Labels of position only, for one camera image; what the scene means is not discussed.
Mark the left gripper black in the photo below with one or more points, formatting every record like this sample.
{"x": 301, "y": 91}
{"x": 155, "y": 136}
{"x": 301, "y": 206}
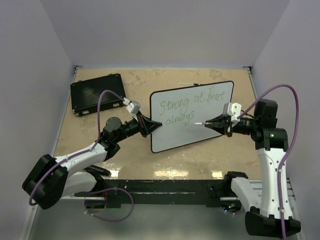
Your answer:
{"x": 145, "y": 125}

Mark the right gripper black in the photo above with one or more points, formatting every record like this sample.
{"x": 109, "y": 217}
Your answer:
{"x": 222, "y": 123}

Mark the white whiteboard with dark frame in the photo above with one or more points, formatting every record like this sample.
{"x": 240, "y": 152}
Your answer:
{"x": 179, "y": 108}

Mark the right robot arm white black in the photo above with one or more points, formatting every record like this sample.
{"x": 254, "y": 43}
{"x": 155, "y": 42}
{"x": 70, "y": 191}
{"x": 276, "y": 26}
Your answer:
{"x": 268, "y": 215}

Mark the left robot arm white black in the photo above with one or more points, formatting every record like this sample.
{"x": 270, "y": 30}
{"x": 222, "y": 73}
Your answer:
{"x": 52, "y": 178}

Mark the black white eraser tool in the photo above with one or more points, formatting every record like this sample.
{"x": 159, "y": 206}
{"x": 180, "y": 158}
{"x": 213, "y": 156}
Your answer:
{"x": 99, "y": 170}

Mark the black flat case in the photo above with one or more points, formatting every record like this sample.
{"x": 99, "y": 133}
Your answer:
{"x": 85, "y": 94}

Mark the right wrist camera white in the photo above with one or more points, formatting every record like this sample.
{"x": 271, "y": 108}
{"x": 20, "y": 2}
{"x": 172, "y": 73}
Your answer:
{"x": 232, "y": 110}

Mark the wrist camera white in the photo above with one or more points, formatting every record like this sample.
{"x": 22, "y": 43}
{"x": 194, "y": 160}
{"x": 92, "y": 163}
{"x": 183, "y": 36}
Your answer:
{"x": 232, "y": 110}
{"x": 132, "y": 106}

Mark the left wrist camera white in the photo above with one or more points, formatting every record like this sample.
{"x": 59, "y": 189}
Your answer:
{"x": 132, "y": 106}

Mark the wire whiteboard stand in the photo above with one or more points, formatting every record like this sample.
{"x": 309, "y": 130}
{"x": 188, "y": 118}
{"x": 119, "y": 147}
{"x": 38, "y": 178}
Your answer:
{"x": 187, "y": 84}

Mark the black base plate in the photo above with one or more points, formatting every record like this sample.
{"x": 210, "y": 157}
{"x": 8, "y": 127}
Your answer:
{"x": 211, "y": 193}

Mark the aluminium front rail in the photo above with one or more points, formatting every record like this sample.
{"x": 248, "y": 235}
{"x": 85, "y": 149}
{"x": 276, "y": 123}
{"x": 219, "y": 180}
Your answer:
{"x": 290, "y": 191}

